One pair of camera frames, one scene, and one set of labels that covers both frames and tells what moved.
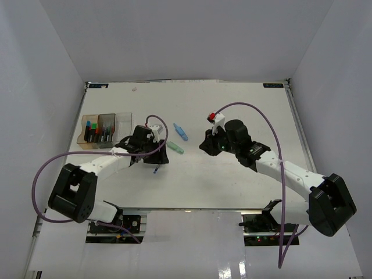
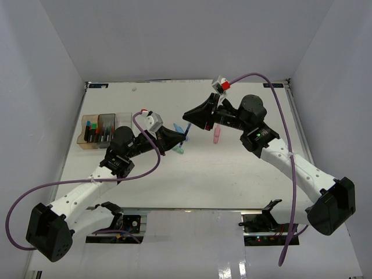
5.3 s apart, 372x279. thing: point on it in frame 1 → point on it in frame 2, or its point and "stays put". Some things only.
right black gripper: [208, 145] → [201, 115]
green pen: [108, 132] stays put
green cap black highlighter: [93, 128] stays put
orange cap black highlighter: [96, 137] stays put
